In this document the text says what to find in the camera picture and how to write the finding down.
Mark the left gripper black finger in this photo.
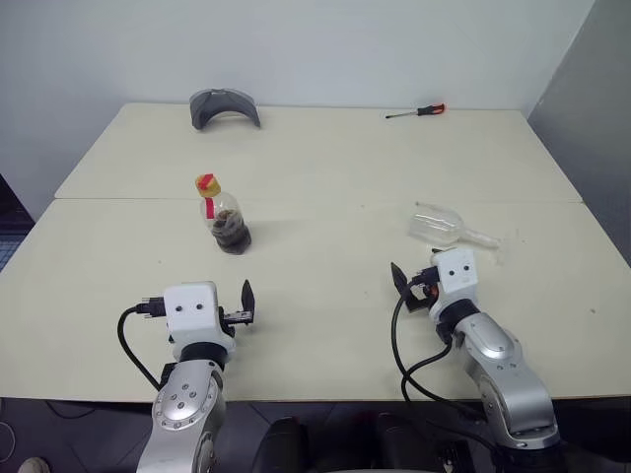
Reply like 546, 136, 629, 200
240, 278, 257, 314

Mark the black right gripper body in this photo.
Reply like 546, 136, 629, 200
401, 264, 442, 315

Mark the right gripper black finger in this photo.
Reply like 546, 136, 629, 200
389, 261, 411, 298

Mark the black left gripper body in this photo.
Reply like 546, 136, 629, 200
217, 305, 256, 339

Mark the clear plastic scoop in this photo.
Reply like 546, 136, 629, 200
406, 200, 510, 265

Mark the dark rounded shape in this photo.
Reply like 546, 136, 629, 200
256, 416, 311, 473

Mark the orange and black screwdriver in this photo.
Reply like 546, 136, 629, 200
385, 101, 447, 120

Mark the grey curved visor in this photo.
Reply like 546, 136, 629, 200
188, 87, 262, 133

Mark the grey partition panel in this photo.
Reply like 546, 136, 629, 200
524, 0, 631, 270

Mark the dark grid crate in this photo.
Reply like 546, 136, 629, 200
0, 173, 34, 270

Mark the white shoe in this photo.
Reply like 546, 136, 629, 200
17, 455, 51, 473

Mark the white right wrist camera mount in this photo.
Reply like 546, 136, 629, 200
427, 247, 480, 321

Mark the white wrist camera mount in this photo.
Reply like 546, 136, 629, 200
163, 281, 237, 349
427, 247, 480, 321

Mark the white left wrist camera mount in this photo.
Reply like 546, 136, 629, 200
163, 281, 237, 349

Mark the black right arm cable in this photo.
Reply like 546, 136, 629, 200
390, 283, 482, 420

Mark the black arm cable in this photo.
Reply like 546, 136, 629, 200
116, 294, 170, 393
390, 283, 482, 420

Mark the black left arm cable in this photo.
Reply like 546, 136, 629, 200
116, 294, 170, 393

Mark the thin black floor cable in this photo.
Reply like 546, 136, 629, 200
45, 399, 101, 416

